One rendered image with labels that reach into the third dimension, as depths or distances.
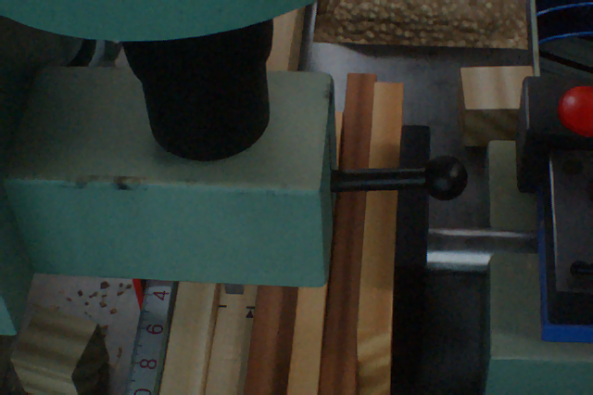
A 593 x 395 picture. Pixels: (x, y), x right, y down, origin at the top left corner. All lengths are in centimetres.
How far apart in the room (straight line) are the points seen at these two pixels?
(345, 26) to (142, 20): 44
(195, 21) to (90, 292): 47
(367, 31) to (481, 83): 10
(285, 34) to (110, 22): 39
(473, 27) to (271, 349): 29
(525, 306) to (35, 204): 24
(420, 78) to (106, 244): 30
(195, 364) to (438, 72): 28
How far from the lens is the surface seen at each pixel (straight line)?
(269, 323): 60
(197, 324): 60
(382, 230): 60
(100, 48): 66
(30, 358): 74
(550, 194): 59
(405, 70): 78
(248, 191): 50
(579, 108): 59
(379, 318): 57
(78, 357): 73
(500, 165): 65
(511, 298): 60
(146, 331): 60
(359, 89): 70
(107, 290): 81
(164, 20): 36
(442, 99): 76
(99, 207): 52
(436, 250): 61
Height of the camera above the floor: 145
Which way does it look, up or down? 50 degrees down
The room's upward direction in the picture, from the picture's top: 4 degrees counter-clockwise
